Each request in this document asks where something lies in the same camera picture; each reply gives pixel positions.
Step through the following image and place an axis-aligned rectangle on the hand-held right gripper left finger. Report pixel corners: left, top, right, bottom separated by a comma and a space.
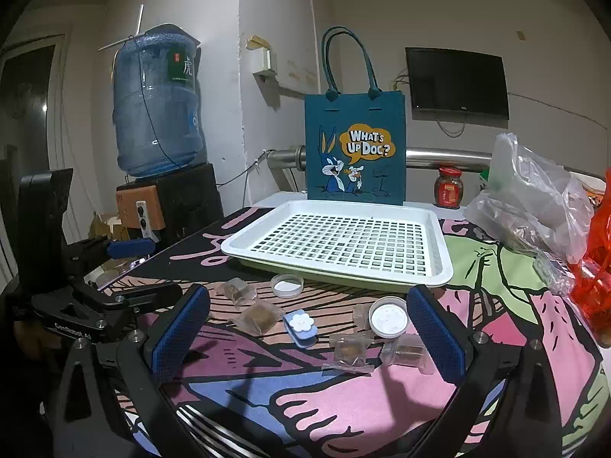
45, 284, 213, 458

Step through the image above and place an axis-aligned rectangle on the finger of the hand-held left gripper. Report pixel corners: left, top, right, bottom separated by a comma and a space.
64, 237, 157, 273
88, 282, 183, 318

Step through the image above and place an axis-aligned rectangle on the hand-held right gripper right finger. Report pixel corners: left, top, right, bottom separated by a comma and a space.
406, 284, 580, 458

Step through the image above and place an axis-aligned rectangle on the clear brown snack packet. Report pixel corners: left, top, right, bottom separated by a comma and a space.
240, 303, 282, 337
217, 277, 257, 307
386, 333, 433, 374
352, 303, 378, 332
322, 334, 378, 374

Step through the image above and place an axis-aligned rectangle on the white perforated tray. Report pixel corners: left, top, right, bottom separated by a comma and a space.
220, 199, 454, 288

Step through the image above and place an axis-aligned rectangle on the blue clip with white flower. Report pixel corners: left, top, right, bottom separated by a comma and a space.
283, 312, 320, 347

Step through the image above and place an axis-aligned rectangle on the person's left hand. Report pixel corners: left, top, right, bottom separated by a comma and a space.
12, 327, 65, 360

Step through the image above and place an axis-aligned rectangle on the cardboard box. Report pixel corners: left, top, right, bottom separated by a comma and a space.
88, 212, 125, 242

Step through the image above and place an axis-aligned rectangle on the black water dispenser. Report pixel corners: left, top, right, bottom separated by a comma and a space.
116, 162, 225, 249

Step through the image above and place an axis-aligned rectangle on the light green tray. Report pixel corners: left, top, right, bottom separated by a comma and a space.
239, 254, 433, 293

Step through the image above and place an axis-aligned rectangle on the blue water bottle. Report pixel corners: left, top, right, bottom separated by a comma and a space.
111, 23, 208, 178

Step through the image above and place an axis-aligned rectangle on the small clear zip bag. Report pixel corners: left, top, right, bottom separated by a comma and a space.
532, 250, 576, 297

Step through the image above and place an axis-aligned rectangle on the dark glass door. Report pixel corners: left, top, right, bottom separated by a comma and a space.
0, 43, 63, 177

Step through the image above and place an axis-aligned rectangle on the red lid glass jar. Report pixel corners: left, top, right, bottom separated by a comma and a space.
433, 167, 466, 209

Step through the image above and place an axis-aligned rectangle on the red plastic bag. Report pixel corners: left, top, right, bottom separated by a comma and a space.
568, 167, 611, 349

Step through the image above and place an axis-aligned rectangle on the clear plastic bag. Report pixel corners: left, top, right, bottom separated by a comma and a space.
463, 132, 595, 263

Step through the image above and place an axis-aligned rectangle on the blue cartoon tote bag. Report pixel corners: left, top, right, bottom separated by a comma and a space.
304, 26, 407, 207

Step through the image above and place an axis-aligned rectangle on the white stick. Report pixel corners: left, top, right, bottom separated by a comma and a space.
98, 4, 145, 52

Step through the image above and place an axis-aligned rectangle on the black cable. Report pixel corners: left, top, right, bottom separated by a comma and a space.
213, 149, 275, 187

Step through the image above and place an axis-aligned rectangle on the metal pipe rail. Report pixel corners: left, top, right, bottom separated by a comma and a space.
266, 145, 495, 173

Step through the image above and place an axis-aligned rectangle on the white wall junction box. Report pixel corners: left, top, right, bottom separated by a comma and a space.
246, 34, 278, 79

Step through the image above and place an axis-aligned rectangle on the black wall television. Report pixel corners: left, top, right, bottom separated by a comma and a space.
405, 47, 510, 120

